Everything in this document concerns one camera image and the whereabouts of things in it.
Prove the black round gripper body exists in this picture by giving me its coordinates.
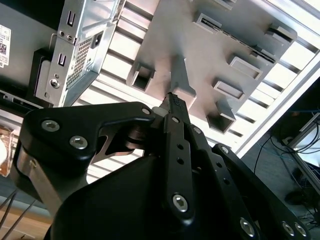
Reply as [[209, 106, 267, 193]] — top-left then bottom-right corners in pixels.
[[9, 144, 237, 240]]

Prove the blue RAM stick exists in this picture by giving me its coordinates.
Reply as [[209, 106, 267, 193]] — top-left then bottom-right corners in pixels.
[[201, 18, 277, 65]]

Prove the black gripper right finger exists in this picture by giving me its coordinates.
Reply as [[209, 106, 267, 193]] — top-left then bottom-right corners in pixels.
[[176, 96, 311, 240]]

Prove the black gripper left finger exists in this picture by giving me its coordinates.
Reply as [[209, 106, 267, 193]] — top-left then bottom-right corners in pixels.
[[21, 92, 196, 226]]

